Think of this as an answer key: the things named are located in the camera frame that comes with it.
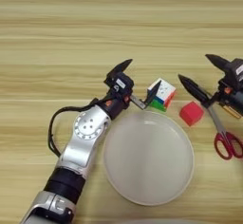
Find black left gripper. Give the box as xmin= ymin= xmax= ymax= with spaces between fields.
xmin=100 ymin=58 xmax=162 ymax=121

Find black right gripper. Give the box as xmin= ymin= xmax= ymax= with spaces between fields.
xmin=178 ymin=53 xmax=243 ymax=112

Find multicolour puzzle cube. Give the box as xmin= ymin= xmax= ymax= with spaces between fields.
xmin=147 ymin=77 xmax=178 ymax=113

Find red cube block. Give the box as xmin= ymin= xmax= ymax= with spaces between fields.
xmin=178 ymin=101 xmax=205 ymax=127

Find red handled scissors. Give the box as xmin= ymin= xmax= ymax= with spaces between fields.
xmin=206 ymin=103 xmax=243 ymax=161

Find white round plate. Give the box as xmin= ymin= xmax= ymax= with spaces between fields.
xmin=103 ymin=110 xmax=196 ymax=207

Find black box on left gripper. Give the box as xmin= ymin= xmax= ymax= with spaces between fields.
xmin=108 ymin=72 xmax=135 ymax=99

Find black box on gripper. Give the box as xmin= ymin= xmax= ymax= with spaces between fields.
xmin=225 ymin=58 xmax=243 ymax=91
xmin=108 ymin=72 xmax=135 ymax=99

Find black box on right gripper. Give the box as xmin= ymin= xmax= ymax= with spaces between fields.
xmin=225 ymin=58 xmax=243 ymax=91

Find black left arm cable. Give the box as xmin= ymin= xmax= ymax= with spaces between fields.
xmin=47 ymin=98 xmax=110 ymax=158

